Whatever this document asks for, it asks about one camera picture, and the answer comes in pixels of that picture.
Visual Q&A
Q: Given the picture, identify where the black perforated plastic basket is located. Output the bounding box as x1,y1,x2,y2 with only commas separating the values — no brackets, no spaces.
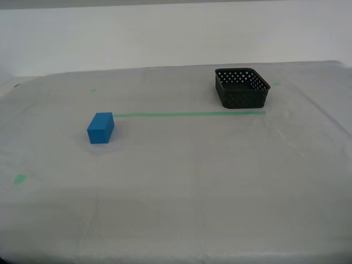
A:
214,68,272,110

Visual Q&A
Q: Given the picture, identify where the blue rectangular block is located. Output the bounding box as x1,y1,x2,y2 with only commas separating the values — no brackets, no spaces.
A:
87,112,116,145

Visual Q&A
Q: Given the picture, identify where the long green tape strip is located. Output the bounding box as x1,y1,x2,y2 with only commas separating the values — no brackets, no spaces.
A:
113,111,266,118

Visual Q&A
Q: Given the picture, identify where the white woven table cover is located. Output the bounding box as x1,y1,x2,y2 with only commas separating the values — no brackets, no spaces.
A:
0,60,352,264

